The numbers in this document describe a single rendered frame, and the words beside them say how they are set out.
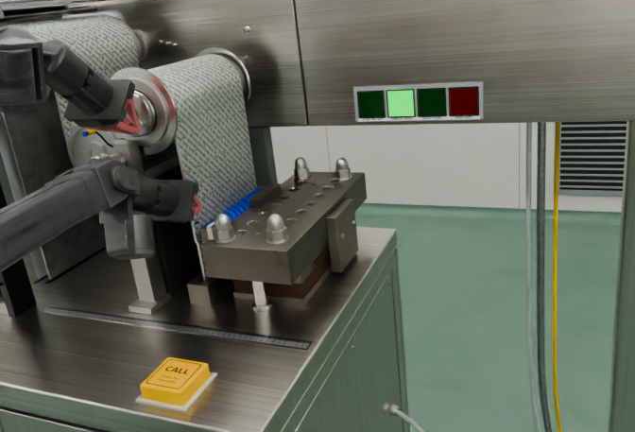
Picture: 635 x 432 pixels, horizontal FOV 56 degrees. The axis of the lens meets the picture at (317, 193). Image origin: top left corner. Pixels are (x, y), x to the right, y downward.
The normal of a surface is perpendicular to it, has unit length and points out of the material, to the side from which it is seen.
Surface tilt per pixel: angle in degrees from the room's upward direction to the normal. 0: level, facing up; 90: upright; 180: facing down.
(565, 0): 90
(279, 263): 90
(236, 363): 0
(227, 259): 90
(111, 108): 47
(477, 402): 0
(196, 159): 90
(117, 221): 66
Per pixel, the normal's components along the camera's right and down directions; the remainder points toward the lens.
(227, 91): 0.92, 0.03
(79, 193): 0.84, -0.14
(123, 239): -0.32, -0.07
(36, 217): 0.92, -0.23
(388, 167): -0.37, 0.34
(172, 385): -0.11, -0.94
